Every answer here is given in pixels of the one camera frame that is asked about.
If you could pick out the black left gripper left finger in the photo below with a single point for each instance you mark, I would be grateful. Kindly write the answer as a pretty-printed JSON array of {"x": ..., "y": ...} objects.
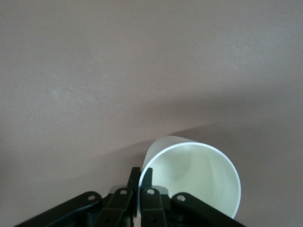
[{"x": 118, "y": 205}]

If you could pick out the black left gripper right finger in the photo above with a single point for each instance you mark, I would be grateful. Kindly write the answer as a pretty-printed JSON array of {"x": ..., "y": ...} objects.
[{"x": 151, "y": 208}]

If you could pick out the white plastic cup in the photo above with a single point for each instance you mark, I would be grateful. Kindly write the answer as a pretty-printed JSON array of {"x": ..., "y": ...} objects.
[{"x": 196, "y": 177}]

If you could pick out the brown table cover mat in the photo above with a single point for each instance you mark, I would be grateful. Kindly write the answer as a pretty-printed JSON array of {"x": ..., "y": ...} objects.
[{"x": 94, "y": 71}]

